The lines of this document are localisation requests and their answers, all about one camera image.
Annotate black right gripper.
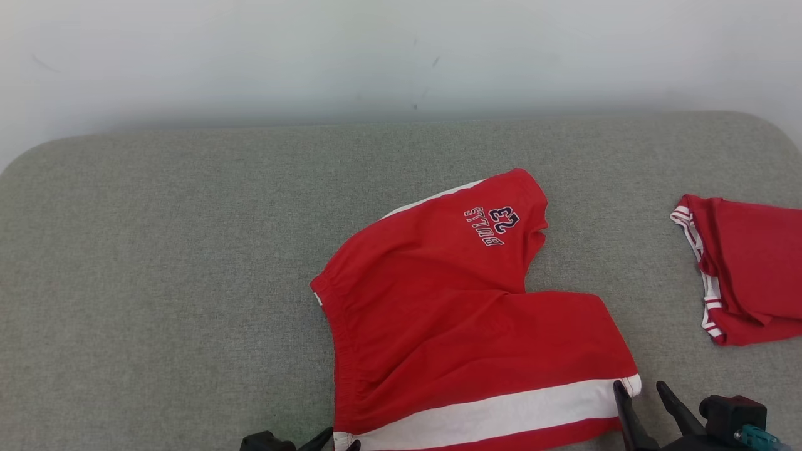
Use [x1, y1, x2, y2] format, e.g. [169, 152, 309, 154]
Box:
[612, 379, 739, 451]

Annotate red shorts with white stripe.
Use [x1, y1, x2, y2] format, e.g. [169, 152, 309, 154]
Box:
[310, 168, 642, 451]

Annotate red basketball jersey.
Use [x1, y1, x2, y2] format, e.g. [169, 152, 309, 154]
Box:
[669, 194, 802, 346]

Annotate right camera cable teal plug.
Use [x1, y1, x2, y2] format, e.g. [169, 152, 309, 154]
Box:
[733, 425, 787, 451]

